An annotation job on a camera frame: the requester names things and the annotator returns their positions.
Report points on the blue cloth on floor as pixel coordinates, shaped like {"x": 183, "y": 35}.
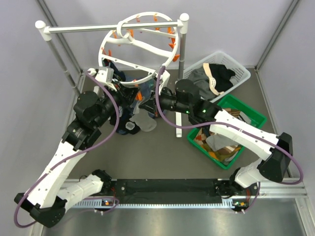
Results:
{"x": 147, "y": 89}

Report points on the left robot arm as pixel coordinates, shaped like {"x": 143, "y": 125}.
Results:
{"x": 47, "y": 203}

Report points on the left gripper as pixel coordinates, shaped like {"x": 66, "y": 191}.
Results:
{"x": 127, "y": 95}

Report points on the black cloth in basket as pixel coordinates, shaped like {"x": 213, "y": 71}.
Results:
{"x": 222, "y": 75}

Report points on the green plastic bin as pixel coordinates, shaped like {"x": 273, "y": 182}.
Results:
{"x": 233, "y": 105}

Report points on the white plastic laundry basket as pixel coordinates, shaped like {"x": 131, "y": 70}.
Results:
{"x": 219, "y": 57}

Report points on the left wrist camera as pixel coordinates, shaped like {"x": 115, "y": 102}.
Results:
{"x": 104, "y": 75}

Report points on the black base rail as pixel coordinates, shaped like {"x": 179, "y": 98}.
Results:
{"x": 210, "y": 187}

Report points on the orange clothespin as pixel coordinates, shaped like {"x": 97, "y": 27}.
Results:
{"x": 139, "y": 96}

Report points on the white round clip hanger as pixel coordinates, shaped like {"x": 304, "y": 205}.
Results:
{"x": 140, "y": 56}

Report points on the santa sock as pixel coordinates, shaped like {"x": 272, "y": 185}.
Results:
{"x": 110, "y": 64}
{"x": 120, "y": 76}

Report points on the grey cloth in basket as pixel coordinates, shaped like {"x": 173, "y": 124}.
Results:
{"x": 201, "y": 80}

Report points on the pile of socks in bin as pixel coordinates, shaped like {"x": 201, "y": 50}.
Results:
{"x": 224, "y": 155}

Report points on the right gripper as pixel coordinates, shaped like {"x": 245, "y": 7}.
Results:
{"x": 150, "y": 104}

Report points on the white metal drying rack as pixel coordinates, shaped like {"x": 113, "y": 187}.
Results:
{"x": 122, "y": 34}

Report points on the grey striped sock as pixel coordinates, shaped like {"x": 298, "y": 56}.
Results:
{"x": 217, "y": 141}
{"x": 141, "y": 117}

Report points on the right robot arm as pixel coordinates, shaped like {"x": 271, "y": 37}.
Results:
{"x": 275, "y": 152}

